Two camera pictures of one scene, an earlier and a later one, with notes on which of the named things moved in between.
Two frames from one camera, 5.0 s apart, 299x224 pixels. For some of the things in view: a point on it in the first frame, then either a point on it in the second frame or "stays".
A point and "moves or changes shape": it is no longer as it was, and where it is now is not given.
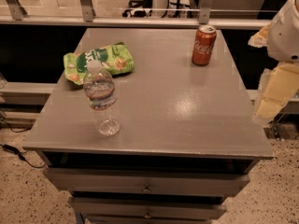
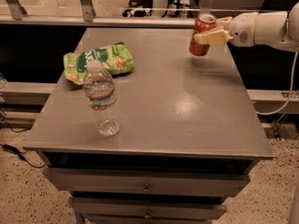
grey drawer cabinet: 188,134 stays
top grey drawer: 149,182 stays
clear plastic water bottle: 100,92 stays
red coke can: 204,42 moves or changes shape
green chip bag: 114,58 stays
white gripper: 285,35 -> 242,28
